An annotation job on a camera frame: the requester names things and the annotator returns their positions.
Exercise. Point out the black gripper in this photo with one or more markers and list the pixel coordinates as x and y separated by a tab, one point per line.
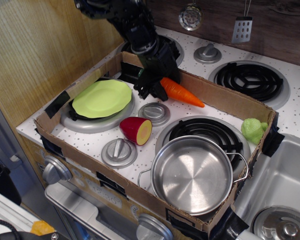
157	64

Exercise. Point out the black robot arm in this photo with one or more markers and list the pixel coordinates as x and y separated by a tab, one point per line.
135	23

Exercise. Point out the silver back stove knob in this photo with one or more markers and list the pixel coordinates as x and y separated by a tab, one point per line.
208	54

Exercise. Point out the metal sink basin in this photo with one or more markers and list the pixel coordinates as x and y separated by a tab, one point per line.
275	182

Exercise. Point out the silver panel knob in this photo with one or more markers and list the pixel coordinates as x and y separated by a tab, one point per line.
150	228
55	171

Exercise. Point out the orange yellow cloth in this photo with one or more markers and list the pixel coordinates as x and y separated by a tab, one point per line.
41	228

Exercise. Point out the hanging metal strainer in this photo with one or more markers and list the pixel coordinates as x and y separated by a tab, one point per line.
191	16

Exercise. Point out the oven door handle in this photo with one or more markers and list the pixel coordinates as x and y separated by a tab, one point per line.
84	217

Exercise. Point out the light green plastic plate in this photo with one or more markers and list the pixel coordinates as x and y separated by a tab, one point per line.
102	99

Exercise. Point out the steel pot with handles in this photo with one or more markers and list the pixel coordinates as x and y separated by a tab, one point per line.
195	175

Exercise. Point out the back right burner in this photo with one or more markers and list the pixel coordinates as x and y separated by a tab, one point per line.
255	79

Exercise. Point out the silver stove knob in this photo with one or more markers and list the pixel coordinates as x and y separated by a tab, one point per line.
158	113
208	54
119	153

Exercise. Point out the front right burner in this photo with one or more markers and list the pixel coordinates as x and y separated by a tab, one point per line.
225	135

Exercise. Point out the silver stove knob lower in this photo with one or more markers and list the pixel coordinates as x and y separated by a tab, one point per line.
119	153

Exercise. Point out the orange toy carrot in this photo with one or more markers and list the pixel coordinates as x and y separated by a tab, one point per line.
179	93

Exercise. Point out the silver sink drain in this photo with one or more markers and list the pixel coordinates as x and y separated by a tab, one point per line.
277	223

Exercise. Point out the silver front panel knob left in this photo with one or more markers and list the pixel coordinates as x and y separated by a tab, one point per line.
55	171

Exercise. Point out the silver front panel knob right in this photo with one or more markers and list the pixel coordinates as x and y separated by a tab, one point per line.
150	228

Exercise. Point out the hanging metal spatula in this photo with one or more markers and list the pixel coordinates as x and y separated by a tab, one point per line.
243	26

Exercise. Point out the green toy vegetable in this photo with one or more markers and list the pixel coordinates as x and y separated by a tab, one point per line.
253	130

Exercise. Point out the front left burner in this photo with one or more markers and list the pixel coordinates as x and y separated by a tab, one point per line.
97	125

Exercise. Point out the red toy fruit half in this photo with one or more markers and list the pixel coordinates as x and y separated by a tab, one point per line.
136	129

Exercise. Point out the silver stove knob upper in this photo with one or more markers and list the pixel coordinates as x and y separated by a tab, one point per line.
158	113

